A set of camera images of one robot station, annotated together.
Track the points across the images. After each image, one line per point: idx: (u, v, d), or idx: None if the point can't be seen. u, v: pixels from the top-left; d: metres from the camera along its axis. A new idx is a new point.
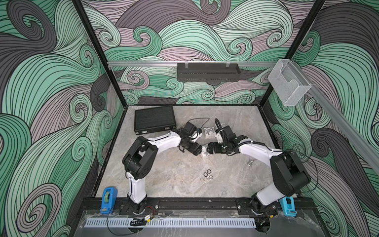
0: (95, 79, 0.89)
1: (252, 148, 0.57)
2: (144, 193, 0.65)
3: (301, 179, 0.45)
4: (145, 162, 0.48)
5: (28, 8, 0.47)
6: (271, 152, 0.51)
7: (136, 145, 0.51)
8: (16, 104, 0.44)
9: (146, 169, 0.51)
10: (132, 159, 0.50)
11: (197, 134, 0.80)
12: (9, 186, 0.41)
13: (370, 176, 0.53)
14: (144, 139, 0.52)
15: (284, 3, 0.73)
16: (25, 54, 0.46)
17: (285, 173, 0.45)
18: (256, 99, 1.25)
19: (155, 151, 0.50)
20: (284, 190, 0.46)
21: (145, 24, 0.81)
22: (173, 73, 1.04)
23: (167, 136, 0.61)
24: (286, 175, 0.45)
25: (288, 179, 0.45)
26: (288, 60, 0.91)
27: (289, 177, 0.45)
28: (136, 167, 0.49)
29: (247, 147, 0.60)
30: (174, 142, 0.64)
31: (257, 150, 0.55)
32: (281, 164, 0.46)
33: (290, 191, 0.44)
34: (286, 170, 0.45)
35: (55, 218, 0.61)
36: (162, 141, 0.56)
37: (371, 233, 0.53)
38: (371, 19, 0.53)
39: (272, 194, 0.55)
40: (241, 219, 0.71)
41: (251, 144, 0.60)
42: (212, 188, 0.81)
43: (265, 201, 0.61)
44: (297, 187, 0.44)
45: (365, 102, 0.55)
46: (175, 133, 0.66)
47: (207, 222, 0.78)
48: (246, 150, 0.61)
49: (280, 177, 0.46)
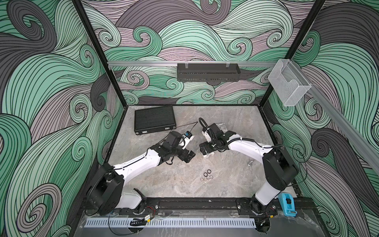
0: (95, 79, 0.89)
1: (242, 146, 0.57)
2: (138, 198, 0.62)
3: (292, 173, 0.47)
4: (112, 192, 0.41)
5: (28, 8, 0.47)
6: (262, 149, 0.51)
7: (100, 175, 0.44)
8: (16, 104, 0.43)
9: (111, 203, 0.43)
10: (95, 190, 0.43)
11: (186, 138, 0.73)
12: (9, 186, 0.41)
13: (370, 176, 0.53)
14: (111, 167, 0.45)
15: (284, 3, 0.73)
16: (25, 54, 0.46)
17: (278, 169, 0.46)
18: (256, 99, 1.25)
19: (120, 183, 0.42)
20: (278, 185, 0.47)
21: (146, 24, 0.81)
22: (173, 73, 1.04)
23: (141, 158, 0.53)
24: (279, 171, 0.46)
25: (281, 175, 0.46)
26: (288, 60, 0.91)
27: (281, 173, 0.46)
28: (100, 197, 0.41)
29: (236, 144, 0.59)
30: (151, 164, 0.56)
31: (248, 147, 0.55)
32: (274, 161, 0.46)
33: (283, 185, 0.45)
34: (279, 166, 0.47)
35: (54, 218, 0.61)
36: (133, 168, 0.48)
37: (371, 233, 0.53)
38: (371, 19, 0.53)
39: (269, 192, 0.56)
40: (241, 219, 0.71)
41: (241, 140, 0.59)
42: (212, 188, 0.81)
43: (265, 201, 0.61)
44: (288, 181, 0.46)
45: (365, 102, 0.55)
46: (155, 151, 0.59)
47: (207, 222, 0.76)
48: (236, 147, 0.60)
49: (272, 172, 0.46)
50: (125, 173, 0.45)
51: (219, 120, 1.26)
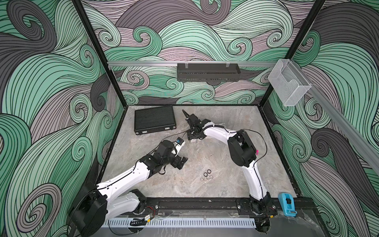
0: (95, 79, 0.89)
1: (214, 131, 0.67)
2: (137, 200, 0.62)
3: (249, 151, 0.59)
4: (94, 214, 0.39)
5: (28, 8, 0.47)
6: (228, 134, 0.62)
7: (84, 195, 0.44)
8: (16, 105, 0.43)
9: (96, 221, 0.41)
10: (78, 210, 0.42)
11: (178, 145, 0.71)
12: (8, 186, 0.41)
13: (370, 176, 0.53)
14: (95, 186, 0.44)
15: (284, 3, 0.73)
16: (25, 54, 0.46)
17: (239, 149, 0.57)
18: (256, 99, 1.25)
19: (103, 204, 0.40)
20: (238, 161, 0.58)
21: (145, 24, 0.81)
22: (173, 73, 1.04)
23: (130, 174, 0.51)
24: (240, 151, 0.57)
25: (241, 154, 0.57)
26: (288, 60, 0.91)
27: (241, 152, 0.57)
28: (84, 219, 0.39)
29: (210, 131, 0.69)
30: (141, 177, 0.54)
31: (218, 133, 0.65)
32: (235, 143, 0.57)
33: (242, 162, 0.57)
34: (240, 147, 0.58)
35: (54, 218, 0.61)
36: (117, 185, 0.46)
37: (371, 233, 0.53)
38: (371, 19, 0.53)
39: (249, 178, 0.62)
40: (241, 219, 0.71)
41: (213, 128, 0.69)
42: (212, 188, 0.81)
43: (256, 194, 0.63)
44: (246, 158, 0.58)
45: (364, 103, 0.55)
46: (144, 164, 0.57)
47: (207, 222, 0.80)
48: (208, 132, 0.70)
49: (235, 153, 0.56)
50: (108, 193, 0.43)
51: (219, 120, 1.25)
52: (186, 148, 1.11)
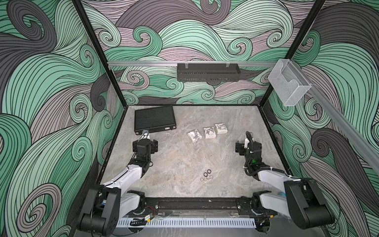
0: (95, 79, 0.89)
1: (271, 176, 0.56)
2: (137, 196, 0.63)
3: (320, 214, 0.41)
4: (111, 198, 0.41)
5: (28, 8, 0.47)
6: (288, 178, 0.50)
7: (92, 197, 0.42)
8: (16, 104, 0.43)
9: (113, 219, 0.42)
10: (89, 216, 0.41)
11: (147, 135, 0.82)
12: (8, 187, 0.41)
13: (370, 176, 0.53)
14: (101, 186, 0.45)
15: (284, 3, 0.73)
16: (25, 54, 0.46)
17: (301, 197, 0.43)
18: (256, 99, 1.25)
19: (118, 193, 0.43)
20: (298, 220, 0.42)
21: (145, 24, 0.81)
22: (173, 73, 1.04)
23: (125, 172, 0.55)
24: (303, 202, 0.42)
25: (303, 206, 0.42)
26: (288, 60, 0.91)
27: (304, 205, 0.42)
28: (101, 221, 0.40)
29: (266, 174, 0.59)
30: (136, 176, 0.59)
31: (274, 177, 0.54)
32: (296, 188, 0.44)
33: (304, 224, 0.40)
34: (303, 197, 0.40)
35: (54, 218, 0.61)
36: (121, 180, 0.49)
37: (371, 233, 0.53)
38: (371, 19, 0.53)
39: (279, 207, 0.53)
40: (241, 219, 0.71)
41: (271, 171, 0.59)
42: (212, 188, 0.81)
43: (265, 204, 0.61)
44: (313, 221, 0.40)
45: (364, 103, 0.55)
46: (134, 163, 0.63)
47: (207, 222, 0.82)
48: (265, 177, 0.60)
49: (294, 204, 0.43)
50: None
51: (219, 120, 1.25)
52: (186, 149, 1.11)
